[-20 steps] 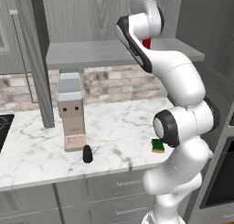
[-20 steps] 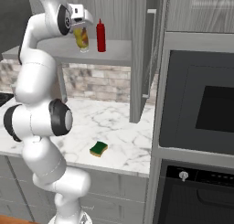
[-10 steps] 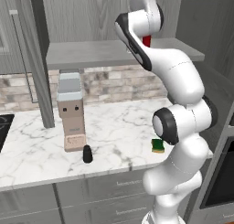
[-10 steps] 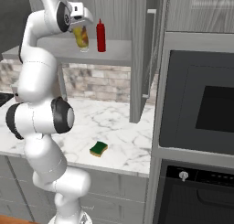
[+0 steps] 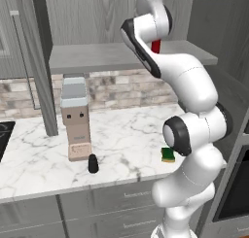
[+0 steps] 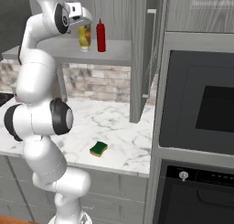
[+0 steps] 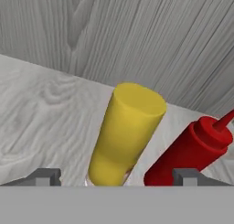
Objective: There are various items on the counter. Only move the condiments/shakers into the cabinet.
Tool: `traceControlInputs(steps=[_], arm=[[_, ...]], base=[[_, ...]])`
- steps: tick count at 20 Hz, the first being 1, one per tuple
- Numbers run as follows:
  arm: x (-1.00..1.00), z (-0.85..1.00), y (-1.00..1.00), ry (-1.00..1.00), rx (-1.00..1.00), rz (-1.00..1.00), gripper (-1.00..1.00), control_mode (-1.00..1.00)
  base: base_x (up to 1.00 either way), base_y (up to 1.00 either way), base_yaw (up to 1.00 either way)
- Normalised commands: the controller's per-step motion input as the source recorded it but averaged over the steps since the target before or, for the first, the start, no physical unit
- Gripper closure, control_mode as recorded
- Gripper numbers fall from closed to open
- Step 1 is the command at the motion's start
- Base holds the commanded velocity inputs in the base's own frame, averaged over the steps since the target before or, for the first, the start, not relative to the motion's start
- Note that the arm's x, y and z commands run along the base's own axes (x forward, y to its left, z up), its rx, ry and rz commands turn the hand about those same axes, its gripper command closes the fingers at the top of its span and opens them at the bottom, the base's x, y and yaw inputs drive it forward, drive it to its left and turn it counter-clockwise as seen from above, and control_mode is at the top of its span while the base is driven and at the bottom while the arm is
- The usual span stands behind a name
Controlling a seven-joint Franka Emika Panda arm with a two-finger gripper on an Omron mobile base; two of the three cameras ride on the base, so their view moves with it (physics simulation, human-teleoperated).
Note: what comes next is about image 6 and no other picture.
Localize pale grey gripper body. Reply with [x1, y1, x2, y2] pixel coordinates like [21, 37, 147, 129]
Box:
[69, 7, 94, 29]

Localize grey open cabinet door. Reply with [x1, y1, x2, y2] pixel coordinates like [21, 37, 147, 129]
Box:
[129, 0, 158, 124]

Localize yellow shaker jar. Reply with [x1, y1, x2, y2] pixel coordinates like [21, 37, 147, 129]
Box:
[78, 23, 92, 53]

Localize red ketchup bottle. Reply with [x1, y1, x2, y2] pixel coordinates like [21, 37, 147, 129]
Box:
[95, 18, 107, 53]

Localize dark grey range hood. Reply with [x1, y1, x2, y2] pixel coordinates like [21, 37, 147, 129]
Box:
[0, 0, 34, 55]

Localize grey upper cupboard door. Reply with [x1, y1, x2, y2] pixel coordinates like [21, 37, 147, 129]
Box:
[165, 0, 234, 34]

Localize black hob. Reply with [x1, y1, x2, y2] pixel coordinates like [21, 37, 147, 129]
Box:
[0, 92, 16, 108]

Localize green and yellow sponge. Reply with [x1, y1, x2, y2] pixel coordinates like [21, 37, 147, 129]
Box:
[89, 140, 109, 158]

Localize black built-in microwave oven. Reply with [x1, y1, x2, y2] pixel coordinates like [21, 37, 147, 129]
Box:
[158, 49, 234, 156]

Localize grey base cabinets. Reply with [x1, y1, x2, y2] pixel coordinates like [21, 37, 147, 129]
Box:
[0, 155, 151, 224]

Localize silver oven knob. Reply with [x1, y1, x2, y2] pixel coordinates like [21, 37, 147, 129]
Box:
[178, 171, 189, 183]

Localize grey open wall cabinet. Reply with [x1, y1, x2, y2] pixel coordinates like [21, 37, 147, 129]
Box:
[1, 0, 134, 68]

